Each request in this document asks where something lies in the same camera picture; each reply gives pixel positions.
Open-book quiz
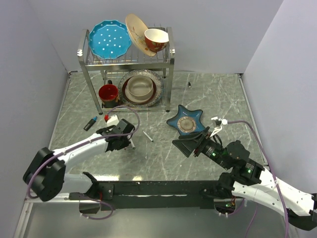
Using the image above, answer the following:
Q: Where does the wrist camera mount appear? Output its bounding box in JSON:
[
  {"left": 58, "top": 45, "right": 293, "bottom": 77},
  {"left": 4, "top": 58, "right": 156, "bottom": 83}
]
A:
[
  {"left": 211, "top": 117, "right": 228, "bottom": 137},
  {"left": 104, "top": 115, "right": 119, "bottom": 126}
]

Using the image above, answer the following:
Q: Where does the white pen with green tip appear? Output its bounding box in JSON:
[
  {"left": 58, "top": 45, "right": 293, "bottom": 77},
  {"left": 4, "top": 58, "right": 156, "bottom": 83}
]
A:
[{"left": 130, "top": 139, "right": 136, "bottom": 149}]

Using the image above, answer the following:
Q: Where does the blue star-shaped dish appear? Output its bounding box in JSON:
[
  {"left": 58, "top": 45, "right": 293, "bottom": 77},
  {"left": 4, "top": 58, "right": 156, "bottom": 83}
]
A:
[{"left": 166, "top": 105, "right": 205, "bottom": 135}]

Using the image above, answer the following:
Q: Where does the red floral bowl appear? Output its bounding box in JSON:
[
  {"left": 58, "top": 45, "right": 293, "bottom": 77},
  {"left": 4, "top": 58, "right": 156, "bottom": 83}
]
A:
[{"left": 144, "top": 28, "right": 169, "bottom": 53}]

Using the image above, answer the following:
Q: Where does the dark red plate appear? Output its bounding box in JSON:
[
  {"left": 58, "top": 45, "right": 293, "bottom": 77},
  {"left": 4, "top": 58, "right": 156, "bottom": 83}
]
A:
[{"left": 122, "top": 79, "right": 157, "bottom": 105}]

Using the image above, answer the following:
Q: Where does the blue polka dot plate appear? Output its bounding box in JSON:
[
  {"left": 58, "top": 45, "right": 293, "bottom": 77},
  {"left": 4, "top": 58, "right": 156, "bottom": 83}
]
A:
[{"left": 89, "top": 20, "right": 132, "bottom": 60}]

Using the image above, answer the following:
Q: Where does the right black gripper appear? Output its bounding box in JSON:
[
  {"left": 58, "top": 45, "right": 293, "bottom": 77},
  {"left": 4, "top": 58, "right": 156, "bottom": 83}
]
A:
[{"left": 171, "top": 126, "right": 230, "bottom": 169}]

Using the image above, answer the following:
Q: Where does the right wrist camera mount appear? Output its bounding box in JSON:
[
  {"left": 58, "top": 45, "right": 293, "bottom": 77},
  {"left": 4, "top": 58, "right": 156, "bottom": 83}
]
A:
[{"left": 211, "top": 117, "right": 228, "bottom": 137}]

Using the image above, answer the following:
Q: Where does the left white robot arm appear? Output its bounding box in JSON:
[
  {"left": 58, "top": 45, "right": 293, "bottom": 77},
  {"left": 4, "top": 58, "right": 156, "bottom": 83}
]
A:
[{"left": 23, "top": 119, "right": 135, "bottom": 202}]

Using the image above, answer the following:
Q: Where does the beige ceramic bowl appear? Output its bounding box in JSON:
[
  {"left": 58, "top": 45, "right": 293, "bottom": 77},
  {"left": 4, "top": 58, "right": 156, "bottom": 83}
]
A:
[{"left": 126, "top": 76, "right": 154, "bottom": 101}]

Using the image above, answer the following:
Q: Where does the cream floral plate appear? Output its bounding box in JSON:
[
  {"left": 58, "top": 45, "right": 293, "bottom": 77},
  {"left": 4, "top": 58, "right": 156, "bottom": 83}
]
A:
[{"left": 125, "top": 13, "right": 156, "bottom": 57}]

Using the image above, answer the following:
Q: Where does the ornate grey rimmed plate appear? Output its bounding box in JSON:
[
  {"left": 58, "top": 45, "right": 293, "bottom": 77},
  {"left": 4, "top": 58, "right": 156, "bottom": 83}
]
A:
[{"left": 118, "top": 69, "right": 164, "bottom": 108}]

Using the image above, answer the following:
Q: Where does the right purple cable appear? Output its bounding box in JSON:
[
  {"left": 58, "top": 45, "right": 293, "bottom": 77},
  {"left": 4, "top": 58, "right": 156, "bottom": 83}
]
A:
[{"left": 227, "top": 120, "right": 290, "bottom": 238}]

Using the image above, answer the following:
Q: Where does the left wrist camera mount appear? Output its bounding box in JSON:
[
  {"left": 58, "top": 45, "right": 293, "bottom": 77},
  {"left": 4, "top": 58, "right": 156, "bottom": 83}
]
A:
[{"left": 104, "top": 115, "right": 119, "bottom": 126}]

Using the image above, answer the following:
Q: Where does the black base bar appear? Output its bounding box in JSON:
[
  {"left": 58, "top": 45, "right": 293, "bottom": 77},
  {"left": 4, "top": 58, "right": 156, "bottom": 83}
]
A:
[{"left": 69, "top": 180, "right": 236, "bottom": 215}]

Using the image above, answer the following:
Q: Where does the black blue highlighter marker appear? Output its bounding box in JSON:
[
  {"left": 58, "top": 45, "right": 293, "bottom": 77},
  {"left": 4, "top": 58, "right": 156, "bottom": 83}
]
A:
[{"left": 84, "top": 117, "right": 98, "bottom": 131}]

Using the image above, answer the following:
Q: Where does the steel two-tier dish rack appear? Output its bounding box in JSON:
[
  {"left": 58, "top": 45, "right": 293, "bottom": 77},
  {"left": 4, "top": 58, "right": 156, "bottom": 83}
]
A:
[{"left": 77, "top": 27, "right": 175, "bottom": 115}]

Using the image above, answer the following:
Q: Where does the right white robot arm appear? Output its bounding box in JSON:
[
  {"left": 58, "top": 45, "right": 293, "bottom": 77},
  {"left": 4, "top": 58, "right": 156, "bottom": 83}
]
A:
[{"left": 172, "top": 129, "right": 317, "bottom": 231}]

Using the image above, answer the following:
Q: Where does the red and black mug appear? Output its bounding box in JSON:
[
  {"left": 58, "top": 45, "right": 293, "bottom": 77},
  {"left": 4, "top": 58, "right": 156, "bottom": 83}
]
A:
[{"left": 99, "top": 84, "right": 119, "bottom": 108}]

